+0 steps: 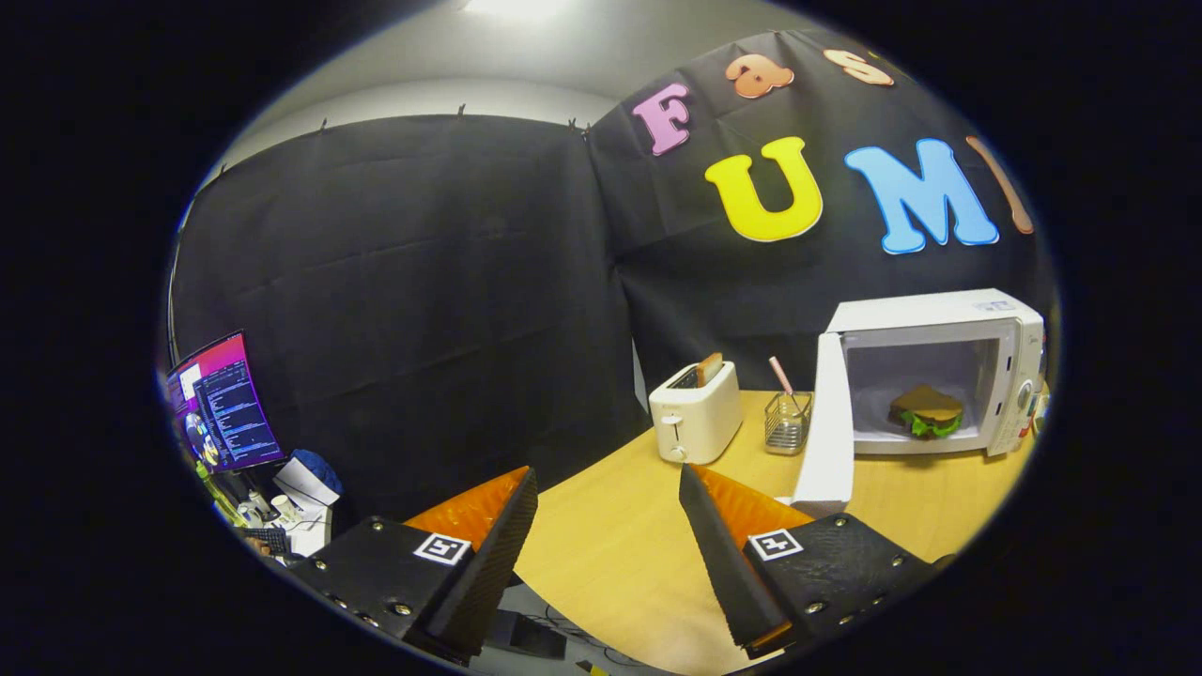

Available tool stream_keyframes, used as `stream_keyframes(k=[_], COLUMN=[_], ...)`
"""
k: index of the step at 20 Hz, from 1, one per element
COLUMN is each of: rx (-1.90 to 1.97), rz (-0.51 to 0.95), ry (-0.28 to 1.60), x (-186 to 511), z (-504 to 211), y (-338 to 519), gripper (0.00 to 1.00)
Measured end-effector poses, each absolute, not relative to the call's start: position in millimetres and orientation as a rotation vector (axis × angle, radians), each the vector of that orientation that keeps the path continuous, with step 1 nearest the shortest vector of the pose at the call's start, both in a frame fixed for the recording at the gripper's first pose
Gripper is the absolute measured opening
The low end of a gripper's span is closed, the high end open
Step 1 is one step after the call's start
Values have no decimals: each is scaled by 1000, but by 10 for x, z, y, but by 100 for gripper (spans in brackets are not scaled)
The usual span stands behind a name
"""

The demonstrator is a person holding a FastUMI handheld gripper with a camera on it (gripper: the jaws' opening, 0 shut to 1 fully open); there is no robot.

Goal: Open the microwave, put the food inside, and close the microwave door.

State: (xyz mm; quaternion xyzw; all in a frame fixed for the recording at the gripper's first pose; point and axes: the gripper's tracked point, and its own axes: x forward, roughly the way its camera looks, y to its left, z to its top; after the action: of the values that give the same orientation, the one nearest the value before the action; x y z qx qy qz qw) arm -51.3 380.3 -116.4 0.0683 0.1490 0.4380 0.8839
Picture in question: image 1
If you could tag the white microwave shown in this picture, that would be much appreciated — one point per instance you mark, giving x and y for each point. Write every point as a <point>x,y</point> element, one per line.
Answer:
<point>920,314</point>

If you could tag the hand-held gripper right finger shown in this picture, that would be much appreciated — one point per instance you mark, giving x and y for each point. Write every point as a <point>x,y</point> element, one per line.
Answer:
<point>723,554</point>

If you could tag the sandwich with green lettuce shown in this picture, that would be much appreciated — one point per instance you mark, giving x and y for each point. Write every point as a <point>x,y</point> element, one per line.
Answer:
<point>925,404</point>

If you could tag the white and blue object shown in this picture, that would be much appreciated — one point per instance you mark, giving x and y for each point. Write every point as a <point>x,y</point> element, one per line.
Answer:
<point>310,474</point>

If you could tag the brown toast slice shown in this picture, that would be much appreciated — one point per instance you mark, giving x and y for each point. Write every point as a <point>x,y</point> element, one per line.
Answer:
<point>710,368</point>

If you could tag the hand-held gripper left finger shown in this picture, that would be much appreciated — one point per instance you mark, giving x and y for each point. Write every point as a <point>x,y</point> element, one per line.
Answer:
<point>488,554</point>

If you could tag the black keyboard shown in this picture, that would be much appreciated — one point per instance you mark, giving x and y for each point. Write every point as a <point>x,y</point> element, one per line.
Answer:
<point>268,540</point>

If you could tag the pink stick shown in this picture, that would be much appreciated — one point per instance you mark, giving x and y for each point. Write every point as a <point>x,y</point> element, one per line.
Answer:
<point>781,374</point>

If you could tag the black backdrop cloth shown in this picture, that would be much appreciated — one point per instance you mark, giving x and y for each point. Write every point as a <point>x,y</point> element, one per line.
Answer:
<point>423,282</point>

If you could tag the computer monitor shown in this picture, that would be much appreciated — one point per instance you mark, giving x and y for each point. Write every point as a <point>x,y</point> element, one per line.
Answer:
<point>230,404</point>

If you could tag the cream toaster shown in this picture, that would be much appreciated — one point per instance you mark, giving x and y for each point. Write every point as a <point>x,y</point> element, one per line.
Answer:
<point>700,418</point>

